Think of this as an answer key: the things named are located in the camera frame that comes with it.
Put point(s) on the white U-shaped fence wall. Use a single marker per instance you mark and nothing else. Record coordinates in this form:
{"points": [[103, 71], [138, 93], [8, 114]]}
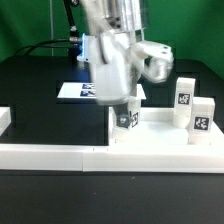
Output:
{"points": [[100, 159]]}

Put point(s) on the white square table top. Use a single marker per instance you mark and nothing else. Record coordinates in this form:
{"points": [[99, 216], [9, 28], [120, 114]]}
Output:
{"points": [[155, 134]]}

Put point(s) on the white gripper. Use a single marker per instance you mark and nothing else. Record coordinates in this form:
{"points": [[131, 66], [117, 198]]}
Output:
{"points": [[118, 60]]}

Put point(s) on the white marker sheet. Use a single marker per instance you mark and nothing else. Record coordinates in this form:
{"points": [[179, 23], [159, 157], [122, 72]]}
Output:
{"points": [[75, 90]]}

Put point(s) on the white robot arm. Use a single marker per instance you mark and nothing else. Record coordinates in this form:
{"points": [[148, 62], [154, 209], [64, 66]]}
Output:
{"points": [[111, 15]]}

